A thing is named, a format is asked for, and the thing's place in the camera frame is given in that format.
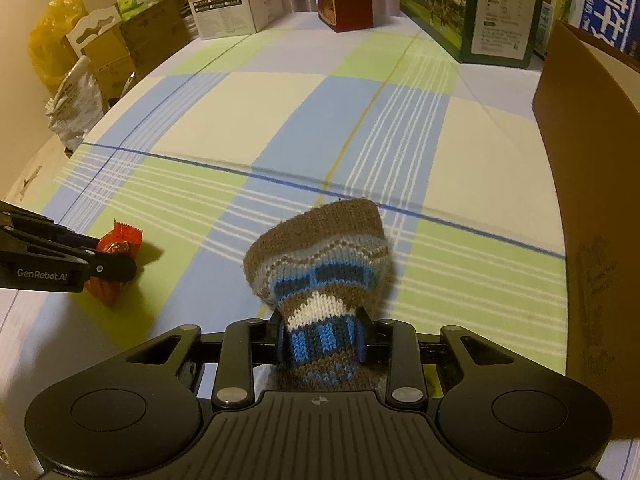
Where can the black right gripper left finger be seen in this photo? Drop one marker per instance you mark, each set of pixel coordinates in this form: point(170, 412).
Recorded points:
point(246, 344)

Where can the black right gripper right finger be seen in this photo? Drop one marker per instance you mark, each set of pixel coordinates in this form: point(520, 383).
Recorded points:
point(392, 347)

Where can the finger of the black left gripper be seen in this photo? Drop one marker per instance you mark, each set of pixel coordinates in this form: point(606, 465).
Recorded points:
point(67, 265)
point(28, 222)

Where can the red snack packet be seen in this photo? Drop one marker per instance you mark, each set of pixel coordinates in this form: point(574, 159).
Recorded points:
point(116, 263)

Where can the brown blue knitted sock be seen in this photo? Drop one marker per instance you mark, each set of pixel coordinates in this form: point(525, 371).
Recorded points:
point(317, 269)

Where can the white patterned bag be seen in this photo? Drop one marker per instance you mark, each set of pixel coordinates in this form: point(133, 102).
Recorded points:
point(77, 106)

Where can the yellow plastic bag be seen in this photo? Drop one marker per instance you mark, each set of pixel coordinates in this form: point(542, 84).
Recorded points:
point(49, 51)

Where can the checkered bed sheet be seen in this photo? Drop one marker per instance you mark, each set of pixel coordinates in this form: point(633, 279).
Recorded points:
point(231, 136)

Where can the brown cardboard boxes stack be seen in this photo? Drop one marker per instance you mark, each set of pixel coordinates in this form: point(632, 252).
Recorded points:
point(122, 51)

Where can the large brown cardboard box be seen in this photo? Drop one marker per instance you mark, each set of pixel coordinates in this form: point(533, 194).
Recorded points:
point(587, 109)

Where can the green milk carton box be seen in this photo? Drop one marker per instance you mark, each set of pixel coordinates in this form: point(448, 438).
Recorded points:
point(491, 32)

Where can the blue white carton box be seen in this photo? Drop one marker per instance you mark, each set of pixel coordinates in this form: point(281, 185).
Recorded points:
point(616, 22)

